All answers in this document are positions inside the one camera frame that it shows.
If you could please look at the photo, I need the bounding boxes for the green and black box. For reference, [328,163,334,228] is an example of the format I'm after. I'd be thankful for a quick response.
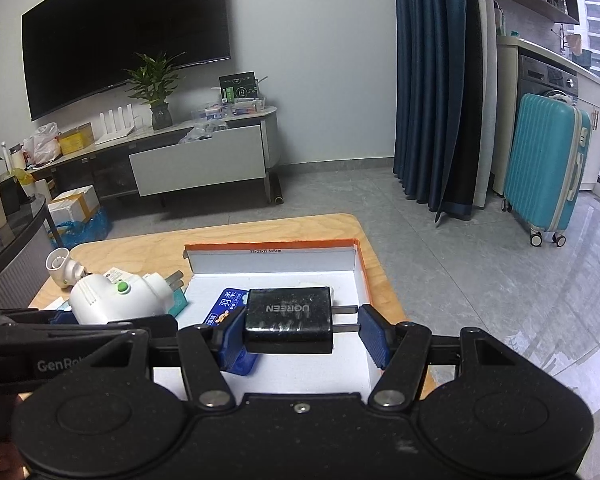
[218,71,259,102]

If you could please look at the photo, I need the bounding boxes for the clear plastic organizer tray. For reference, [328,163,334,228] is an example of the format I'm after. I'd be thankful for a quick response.
[190,96,267,124]

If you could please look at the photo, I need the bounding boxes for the teal carton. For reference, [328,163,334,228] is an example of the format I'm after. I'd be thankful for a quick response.
[172,280,189,317]

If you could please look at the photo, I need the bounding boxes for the teal suitcase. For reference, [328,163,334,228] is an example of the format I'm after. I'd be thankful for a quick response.
[501,92,594,249]

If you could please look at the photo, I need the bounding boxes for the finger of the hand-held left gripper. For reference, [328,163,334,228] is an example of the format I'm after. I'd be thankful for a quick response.
[72,314,180,342]
[0,307,78,330]

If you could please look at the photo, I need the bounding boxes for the black glass side table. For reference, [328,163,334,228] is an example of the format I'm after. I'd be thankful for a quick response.
[0,194,52,308]

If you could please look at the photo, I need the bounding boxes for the white laundry counter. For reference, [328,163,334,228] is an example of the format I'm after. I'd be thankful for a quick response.
[495,35,600,192]

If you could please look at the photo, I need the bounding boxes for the taped cardboard box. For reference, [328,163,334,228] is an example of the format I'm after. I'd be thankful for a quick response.
[47,186,101,233]

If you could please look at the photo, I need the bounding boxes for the black tube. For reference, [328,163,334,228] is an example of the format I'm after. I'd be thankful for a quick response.
[266,172,285,206]

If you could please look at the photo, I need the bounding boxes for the blue packet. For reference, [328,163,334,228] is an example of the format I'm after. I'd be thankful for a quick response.
[200,287,262,377]

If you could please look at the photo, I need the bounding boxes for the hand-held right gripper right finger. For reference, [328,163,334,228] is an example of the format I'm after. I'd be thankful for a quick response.
[357,304,518,411]

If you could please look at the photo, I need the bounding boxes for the orange-rimmed white cardboard box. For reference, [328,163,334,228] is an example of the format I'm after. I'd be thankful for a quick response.
[182,239,407,402]

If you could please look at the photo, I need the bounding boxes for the clear plastic bags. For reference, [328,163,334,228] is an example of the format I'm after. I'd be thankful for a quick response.
[179,124,228,146]

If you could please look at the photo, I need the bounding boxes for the white router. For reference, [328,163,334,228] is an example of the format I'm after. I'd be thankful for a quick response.
[95,108,137,146]

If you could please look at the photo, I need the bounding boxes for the green potted bamboo plant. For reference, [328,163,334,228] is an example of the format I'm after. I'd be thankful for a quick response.
[124,51,187,132]

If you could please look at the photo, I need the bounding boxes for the white plastic bag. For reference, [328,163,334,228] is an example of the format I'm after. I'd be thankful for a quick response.
[22,122,62,166]

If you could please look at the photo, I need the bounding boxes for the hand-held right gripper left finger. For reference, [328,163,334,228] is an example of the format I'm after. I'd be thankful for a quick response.
[85,307,251,409]

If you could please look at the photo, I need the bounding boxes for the small white plug-in device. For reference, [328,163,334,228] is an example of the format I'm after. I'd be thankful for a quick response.
[46,247,87,290]

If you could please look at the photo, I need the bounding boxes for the blue plastic bag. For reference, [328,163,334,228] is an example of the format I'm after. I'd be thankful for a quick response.
[55,207,112,249]

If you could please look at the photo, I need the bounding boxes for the white television cabinet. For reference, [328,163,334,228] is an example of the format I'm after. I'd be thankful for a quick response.
[10,104,282,207]

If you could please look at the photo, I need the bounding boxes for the yellow box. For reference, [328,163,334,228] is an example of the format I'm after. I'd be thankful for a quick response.
[59,127,96,156]

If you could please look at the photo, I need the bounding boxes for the black wall television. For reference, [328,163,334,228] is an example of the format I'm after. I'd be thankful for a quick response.
[21,0,232,122]

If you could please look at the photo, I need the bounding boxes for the dark blue curtain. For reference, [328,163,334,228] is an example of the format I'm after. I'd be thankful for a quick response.
[392,0,484,222]

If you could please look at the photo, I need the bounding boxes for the grey washing machine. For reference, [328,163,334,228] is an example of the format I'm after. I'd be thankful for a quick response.
[517,55,580,108]

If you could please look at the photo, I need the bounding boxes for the black wall charger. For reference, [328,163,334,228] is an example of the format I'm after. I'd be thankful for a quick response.
[242,286,360,356]

